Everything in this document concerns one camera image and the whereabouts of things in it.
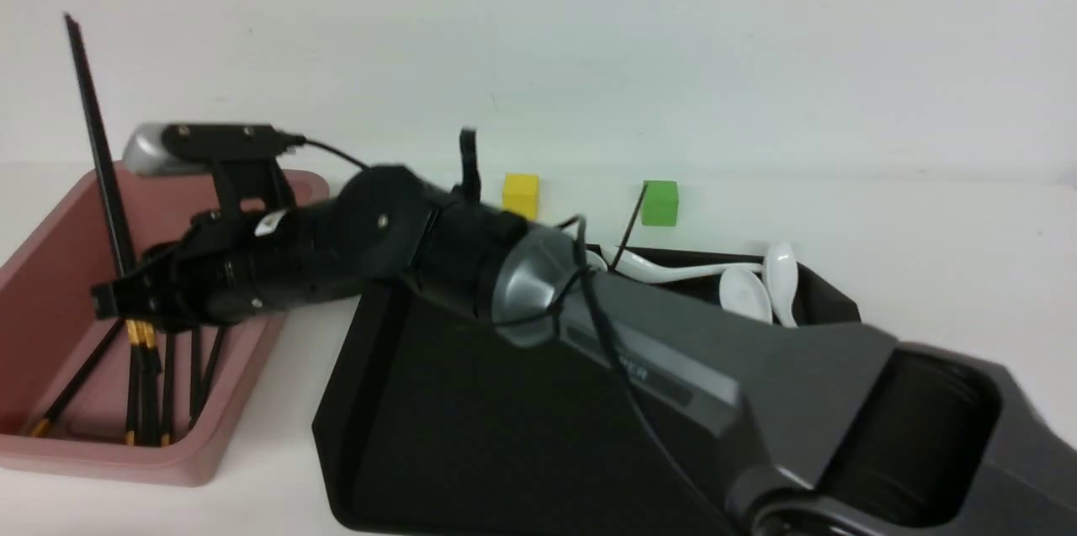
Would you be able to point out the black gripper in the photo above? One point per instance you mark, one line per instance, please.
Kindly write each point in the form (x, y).
(225, 270)

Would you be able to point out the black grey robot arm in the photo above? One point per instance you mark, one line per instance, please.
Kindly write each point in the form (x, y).
(837, 428)

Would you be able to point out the pink plastic bin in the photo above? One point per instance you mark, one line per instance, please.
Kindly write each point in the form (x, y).
(49, 328)

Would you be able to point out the black chopstick diagonal in bin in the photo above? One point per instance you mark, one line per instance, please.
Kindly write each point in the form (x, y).
(77, 381)

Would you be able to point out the black plastic tray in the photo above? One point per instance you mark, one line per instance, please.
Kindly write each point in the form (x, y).
(433, 425)

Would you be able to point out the yellow cube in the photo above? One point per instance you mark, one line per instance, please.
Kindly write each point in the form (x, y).
(520, 195)

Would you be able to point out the white spoon middle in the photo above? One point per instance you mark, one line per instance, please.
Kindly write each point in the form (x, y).
(635, 267)

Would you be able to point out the green cube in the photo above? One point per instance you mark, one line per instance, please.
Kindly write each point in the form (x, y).
(660, 204)

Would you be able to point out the white spoon large front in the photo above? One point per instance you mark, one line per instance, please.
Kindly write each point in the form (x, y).
(742, 293)

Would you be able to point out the white spoon far right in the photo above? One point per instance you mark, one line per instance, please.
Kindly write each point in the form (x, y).
(780, 276)

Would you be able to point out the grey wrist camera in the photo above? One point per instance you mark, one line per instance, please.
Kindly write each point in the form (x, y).
(168, 149)

